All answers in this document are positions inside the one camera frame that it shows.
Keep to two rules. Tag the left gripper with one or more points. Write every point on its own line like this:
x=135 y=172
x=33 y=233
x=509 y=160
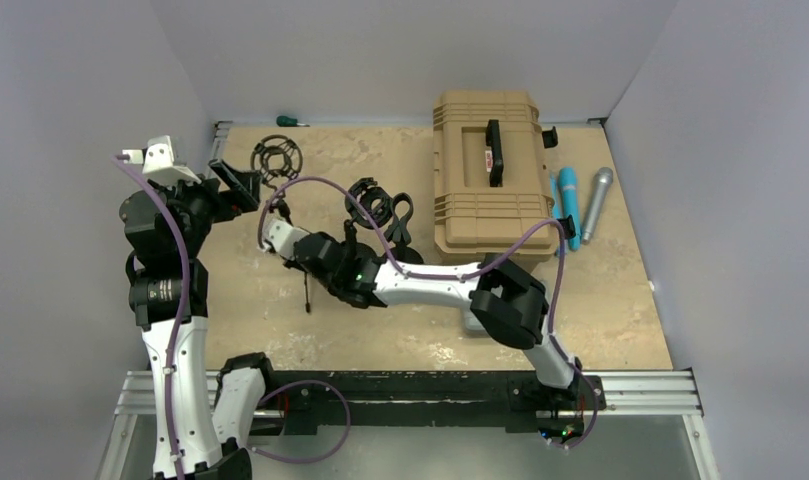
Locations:
x=227 y=204

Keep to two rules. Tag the tripod stand with shock mount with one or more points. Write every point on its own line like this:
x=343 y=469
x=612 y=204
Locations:
x=278 y=157

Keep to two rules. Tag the round base shock mount stand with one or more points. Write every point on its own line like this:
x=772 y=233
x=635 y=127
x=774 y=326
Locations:
x=378 y=204

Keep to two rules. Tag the round base clip stand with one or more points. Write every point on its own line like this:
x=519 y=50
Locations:
x=397 y=232

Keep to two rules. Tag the tan tool case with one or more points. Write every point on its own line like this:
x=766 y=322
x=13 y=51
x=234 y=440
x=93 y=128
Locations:
x=491 y=178

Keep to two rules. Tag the blue microphone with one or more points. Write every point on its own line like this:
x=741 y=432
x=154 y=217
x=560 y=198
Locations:
x=567 y=184
x=559 y=211

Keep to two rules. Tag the silver microphone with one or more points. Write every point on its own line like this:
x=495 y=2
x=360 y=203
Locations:
x=602 y=182

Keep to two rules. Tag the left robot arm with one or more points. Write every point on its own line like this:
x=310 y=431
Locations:
x=201 y=434

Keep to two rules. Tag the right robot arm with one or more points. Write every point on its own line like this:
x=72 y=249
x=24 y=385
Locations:
x=508 y=302

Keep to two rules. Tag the green object at wall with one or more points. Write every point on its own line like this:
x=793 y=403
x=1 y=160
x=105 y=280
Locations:
x=289 y=122

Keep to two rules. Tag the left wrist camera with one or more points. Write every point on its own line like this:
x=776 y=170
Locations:
x=159 y=162

